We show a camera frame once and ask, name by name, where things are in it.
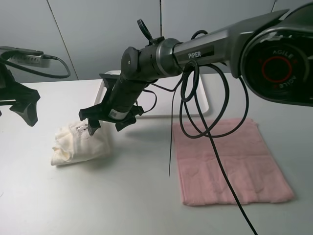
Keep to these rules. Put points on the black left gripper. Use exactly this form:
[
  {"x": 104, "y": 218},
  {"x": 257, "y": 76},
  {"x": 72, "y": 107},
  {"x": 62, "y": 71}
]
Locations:
[{"x": 23, "y": 98}]

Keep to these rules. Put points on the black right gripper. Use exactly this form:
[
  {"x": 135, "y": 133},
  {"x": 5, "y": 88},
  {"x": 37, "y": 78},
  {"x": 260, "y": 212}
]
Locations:
[{"x": 99, "y": 112}]

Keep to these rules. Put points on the cream white towel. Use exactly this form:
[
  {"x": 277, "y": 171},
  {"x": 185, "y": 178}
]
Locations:
[{"x": 73, "y": 144}]

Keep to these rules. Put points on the pink towel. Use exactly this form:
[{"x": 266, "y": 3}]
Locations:
[{"x": 235, "y": 167}]

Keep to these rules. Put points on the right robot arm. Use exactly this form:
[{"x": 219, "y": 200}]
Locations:
[{"x": 272, "y": 53}]

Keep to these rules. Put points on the white rectangular plastic tray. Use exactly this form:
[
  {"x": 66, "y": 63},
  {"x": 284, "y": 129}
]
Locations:
[{"x": 164, "y": 98}]

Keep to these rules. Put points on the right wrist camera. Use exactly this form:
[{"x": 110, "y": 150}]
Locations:
[{"x": 109, "y": 79}]

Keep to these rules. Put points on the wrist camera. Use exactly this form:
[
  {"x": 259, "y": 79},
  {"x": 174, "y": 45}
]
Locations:
[
  {"x": 109, "y": 79},
  {"x": 26, "y": 57}
]

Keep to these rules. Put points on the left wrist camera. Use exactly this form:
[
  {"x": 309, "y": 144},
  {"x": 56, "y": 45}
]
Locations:
[{"x": 26, "y": 57}]

